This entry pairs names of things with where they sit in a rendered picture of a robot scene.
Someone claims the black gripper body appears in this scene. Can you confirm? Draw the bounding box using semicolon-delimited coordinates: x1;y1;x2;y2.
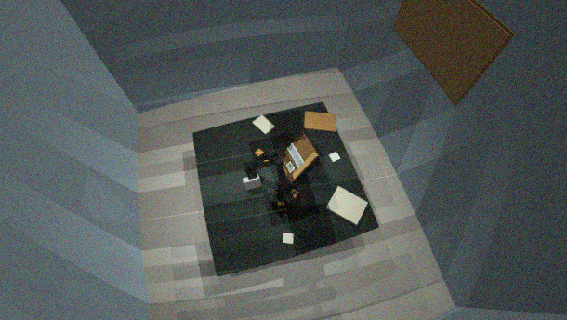
268;193;294;204

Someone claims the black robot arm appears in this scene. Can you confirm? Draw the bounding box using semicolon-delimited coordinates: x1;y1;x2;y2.
244;149;294;206

